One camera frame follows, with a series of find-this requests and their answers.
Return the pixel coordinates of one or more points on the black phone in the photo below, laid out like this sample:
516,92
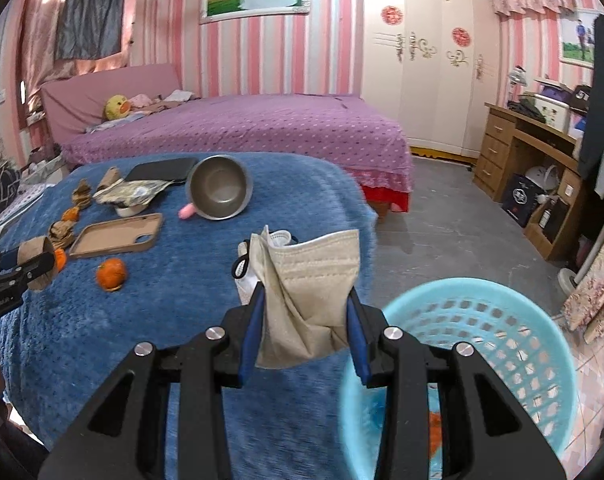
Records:
162,170

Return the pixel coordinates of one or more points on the small white bowl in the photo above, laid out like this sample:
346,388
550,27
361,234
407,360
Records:
131,210

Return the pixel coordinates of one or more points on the white fan stand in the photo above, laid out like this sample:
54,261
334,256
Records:
567,285

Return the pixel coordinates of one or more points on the blue fleece blanket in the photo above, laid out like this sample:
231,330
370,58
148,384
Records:
157,320

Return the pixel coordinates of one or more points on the bed with purple dotted cover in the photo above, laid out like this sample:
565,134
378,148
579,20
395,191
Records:
262,130

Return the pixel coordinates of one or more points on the white face mask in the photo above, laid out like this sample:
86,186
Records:
245,280

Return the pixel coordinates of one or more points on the white storage box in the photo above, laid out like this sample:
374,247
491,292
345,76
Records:
551,107

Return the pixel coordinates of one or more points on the black printed paper bag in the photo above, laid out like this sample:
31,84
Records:
519,200

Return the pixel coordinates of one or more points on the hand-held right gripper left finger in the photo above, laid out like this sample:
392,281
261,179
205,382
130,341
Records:
252,330

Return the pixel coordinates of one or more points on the small framed photo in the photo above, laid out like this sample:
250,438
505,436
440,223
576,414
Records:
576,40

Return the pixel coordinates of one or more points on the white round appliance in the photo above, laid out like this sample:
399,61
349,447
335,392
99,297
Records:
540,177

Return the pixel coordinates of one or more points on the floral cloth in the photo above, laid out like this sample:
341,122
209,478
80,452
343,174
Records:
594,295

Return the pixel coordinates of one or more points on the orange peel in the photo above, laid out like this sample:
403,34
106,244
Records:
71,215
61,259
435,422

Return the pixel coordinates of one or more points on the brown cardboard tube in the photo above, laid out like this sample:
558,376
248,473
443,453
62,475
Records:
32,247

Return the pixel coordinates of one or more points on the dark hanging jacket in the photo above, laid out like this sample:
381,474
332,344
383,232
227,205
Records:
599,110

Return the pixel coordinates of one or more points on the beige face mask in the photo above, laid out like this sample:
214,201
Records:
307,290

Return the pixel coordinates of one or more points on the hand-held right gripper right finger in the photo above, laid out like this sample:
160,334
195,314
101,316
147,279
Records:
357,342

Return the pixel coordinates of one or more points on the dark grey window cloth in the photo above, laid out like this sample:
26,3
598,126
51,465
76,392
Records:
89,10

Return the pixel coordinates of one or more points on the crumpled brown paper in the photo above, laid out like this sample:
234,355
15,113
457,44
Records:
83,194
63,234
109,180

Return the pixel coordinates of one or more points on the silver foil packet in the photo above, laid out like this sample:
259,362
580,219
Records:
134,191

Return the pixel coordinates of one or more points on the black bag with white print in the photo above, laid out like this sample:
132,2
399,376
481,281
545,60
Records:
580,97

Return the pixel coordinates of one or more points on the orange tangerine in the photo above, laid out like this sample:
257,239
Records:
112,274

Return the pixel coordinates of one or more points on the pink clothes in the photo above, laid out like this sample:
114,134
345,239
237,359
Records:
144,101

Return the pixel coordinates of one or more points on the red paper decoration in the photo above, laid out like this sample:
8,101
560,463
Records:
391,15
460,36

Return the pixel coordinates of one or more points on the cream wardrobe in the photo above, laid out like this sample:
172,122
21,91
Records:
421,90

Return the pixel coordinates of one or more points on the pink steel-lined mug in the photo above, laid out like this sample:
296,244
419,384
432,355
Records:
219,190

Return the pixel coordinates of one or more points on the tan phone case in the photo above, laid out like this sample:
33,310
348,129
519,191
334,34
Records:
114,237

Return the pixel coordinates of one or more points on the wooden desk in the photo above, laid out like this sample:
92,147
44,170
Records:
496,145

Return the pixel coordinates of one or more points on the yellow duck plush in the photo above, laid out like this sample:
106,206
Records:
117,108

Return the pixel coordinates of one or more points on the light blue plastic basket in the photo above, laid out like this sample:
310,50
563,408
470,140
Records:
506,340

